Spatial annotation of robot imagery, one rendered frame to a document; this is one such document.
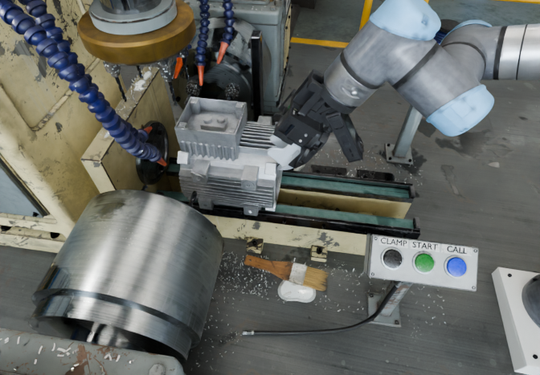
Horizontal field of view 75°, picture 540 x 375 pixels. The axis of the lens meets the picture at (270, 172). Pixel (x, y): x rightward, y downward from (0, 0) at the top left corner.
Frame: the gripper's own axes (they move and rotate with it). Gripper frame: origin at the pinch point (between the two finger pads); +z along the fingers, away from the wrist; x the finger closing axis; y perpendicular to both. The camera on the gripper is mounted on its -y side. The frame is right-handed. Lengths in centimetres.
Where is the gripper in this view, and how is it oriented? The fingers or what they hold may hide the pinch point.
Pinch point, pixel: (284, 165)
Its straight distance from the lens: 68.0
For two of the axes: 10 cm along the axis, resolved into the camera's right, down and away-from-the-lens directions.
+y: -8.6, -4.2, -2.9
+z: -4.9, 5.2, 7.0
